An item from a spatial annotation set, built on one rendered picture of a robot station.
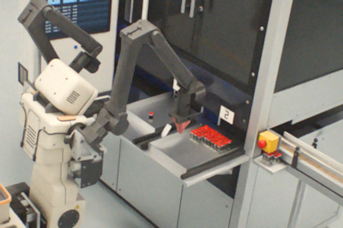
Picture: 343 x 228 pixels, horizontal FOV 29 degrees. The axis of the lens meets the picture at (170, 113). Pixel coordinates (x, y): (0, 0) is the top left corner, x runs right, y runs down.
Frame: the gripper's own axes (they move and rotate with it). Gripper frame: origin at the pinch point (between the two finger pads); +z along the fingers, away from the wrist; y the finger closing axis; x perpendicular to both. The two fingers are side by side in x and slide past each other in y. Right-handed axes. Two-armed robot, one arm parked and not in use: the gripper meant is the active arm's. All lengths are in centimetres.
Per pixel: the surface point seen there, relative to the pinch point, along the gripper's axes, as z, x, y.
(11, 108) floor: 105, 223, 42
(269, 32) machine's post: -41, -9, 38
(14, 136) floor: 106, 187, 24
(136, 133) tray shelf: 19.7, 34.0, 4.8
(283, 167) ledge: 21, -25, 45
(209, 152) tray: 20.1, 2.2, 23.2
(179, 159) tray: 19.9, 5.2, 7.2
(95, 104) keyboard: 24, 75, 10
